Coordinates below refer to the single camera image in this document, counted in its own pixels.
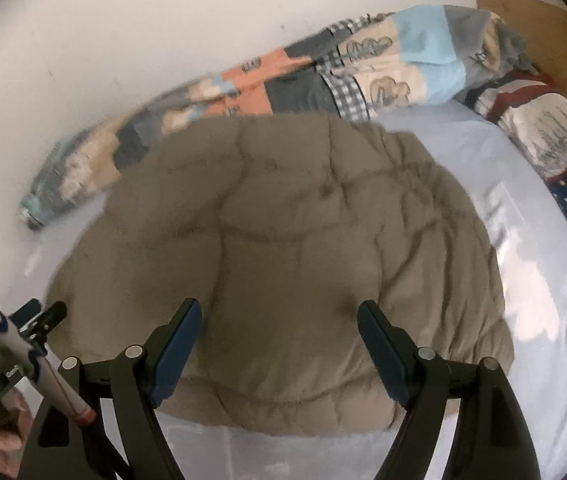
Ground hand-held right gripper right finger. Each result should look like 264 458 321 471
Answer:
357 300 542 480

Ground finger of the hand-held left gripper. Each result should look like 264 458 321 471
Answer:
10 299 68 356

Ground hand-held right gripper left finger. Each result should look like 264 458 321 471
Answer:
18 297 203 480

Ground olive hooded puffer jacket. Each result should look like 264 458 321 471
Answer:
44 111 517 434

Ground striped and star print pillow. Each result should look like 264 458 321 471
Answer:
456 70 567 322

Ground patchwork cartoon print blanket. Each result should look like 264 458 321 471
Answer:
18 4 540 232

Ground wooden headboard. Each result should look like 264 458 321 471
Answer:
477 0 567 137

